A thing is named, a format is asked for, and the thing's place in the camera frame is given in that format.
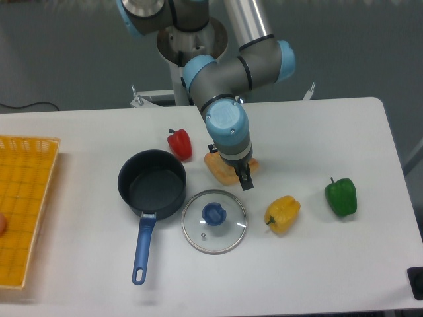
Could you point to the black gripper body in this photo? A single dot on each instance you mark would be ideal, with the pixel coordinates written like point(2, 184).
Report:
point(236, 162)

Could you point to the triangle bread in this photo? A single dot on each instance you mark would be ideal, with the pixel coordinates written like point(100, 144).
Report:
point(223, 173)

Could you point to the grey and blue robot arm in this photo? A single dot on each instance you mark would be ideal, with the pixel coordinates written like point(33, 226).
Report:
point(213, 85)

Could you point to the yellow bell pepper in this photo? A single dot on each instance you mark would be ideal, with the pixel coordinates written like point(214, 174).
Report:
point(281, 214)

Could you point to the glass lid with blue knob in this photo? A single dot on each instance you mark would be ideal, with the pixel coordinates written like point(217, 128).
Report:
point(214, 221)

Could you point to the red bell pepper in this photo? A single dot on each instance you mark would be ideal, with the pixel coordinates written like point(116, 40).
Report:
point(180, 144)

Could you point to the green bell pepper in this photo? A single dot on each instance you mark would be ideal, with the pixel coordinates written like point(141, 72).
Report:
point(341, 195)

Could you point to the black device at table edge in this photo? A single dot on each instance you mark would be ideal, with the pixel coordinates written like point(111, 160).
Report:
point(415, 277)

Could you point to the yellow woven basket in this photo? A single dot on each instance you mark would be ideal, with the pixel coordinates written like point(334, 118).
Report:
point(27, 165)

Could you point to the dark pot with blue handle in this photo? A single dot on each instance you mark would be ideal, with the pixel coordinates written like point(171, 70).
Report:
point(152, 183)

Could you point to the white table clamp bracket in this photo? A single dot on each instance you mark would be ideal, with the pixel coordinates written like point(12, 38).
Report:
point(152, 98)

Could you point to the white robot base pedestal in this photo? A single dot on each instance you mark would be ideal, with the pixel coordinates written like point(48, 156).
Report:
point(177, 48)

